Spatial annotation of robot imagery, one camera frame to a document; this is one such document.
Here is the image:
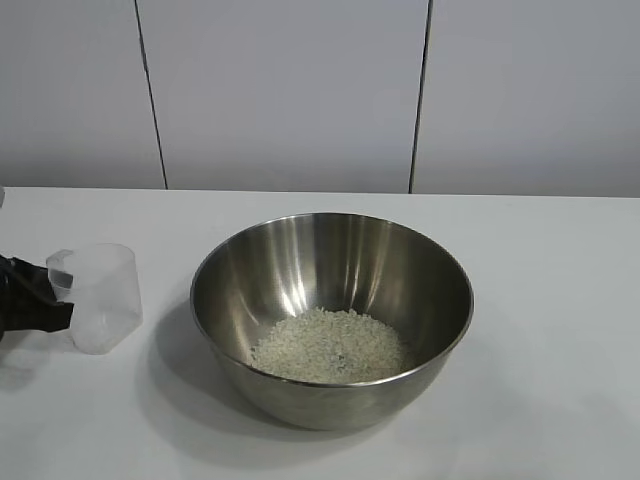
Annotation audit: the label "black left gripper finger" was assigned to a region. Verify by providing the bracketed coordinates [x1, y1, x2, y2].
[0, 282, 76, 344]
[0, 255, 69, 304]

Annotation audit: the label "translucent plastic measuring cup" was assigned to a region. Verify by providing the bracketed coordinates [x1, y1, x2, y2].
[45, 243, 144, 356]

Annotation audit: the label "white rice grains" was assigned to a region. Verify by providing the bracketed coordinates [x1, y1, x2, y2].
[249, 308, 416, 385]

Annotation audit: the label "stainless steel mixing bowl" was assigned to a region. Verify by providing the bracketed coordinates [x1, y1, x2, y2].
[189, 212, 475, 431]

